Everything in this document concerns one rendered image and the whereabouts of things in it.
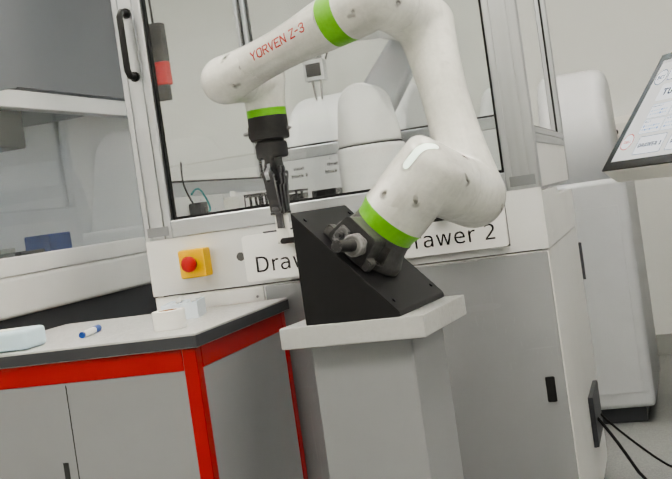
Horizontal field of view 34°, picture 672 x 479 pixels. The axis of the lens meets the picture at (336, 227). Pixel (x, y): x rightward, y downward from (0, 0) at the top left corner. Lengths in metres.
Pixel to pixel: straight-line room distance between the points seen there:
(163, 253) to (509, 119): 0.95
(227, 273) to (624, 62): 3.31
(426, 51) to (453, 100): 0.13
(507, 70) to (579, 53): 3.13
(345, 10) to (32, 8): 1.28
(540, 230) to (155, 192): 0.98
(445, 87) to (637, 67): 3.52
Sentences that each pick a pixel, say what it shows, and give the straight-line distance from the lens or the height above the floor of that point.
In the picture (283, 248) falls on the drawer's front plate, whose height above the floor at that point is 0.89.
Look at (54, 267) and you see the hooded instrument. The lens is 3.16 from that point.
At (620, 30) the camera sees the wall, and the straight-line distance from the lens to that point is 5.76.
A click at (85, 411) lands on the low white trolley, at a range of 2.38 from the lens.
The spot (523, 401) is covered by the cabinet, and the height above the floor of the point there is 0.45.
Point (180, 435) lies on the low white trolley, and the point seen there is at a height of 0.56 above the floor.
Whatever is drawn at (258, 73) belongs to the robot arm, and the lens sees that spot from 2.41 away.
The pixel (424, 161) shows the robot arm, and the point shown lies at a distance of 2.01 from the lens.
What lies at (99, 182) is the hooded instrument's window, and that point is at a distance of 3.50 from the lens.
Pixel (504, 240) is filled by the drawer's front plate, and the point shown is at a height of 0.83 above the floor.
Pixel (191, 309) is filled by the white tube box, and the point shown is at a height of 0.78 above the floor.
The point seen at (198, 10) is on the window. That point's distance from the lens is 2.89.
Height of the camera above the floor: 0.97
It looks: 1 degrees down
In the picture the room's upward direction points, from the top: 8 degrees counter-clockwise
